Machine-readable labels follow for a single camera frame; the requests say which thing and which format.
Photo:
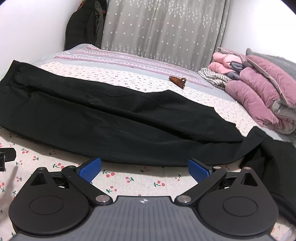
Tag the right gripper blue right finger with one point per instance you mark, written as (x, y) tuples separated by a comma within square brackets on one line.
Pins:
[(207, 178)]

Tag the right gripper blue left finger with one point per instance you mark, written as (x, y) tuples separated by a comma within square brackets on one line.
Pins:
[(90, 170)]

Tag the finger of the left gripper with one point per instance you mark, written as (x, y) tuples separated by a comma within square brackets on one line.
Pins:
[(6, 155)]

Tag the black pants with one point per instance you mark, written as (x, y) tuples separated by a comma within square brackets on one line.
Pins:
[(115, 123)]

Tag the cherry print bed sheet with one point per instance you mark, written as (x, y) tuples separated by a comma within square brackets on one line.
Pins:
[(49, 206)]

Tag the black folded garment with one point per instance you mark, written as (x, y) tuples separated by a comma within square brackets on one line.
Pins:
[(274, 163)]

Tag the striped folded garment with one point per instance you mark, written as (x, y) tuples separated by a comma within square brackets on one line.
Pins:
[(216, 79)]

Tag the brown hair claw clip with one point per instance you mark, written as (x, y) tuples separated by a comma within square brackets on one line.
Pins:
[(180, 82)]

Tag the pink folded quilt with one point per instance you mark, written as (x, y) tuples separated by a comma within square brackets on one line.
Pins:
[(267, 92)]

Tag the grey folded garment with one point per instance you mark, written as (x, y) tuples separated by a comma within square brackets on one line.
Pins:
[(236, 68)]

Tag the pink striped blanket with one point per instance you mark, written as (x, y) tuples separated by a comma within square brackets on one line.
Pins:
[(90, 53)]

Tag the grey pillow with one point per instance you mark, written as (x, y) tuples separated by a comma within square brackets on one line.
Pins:
[(286, 65)]

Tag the black hanging jacket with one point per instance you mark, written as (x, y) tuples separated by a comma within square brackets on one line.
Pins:
[(85, 26)]

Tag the grey star-patterned curtain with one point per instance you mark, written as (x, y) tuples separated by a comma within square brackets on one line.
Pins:
[(182, 33)]

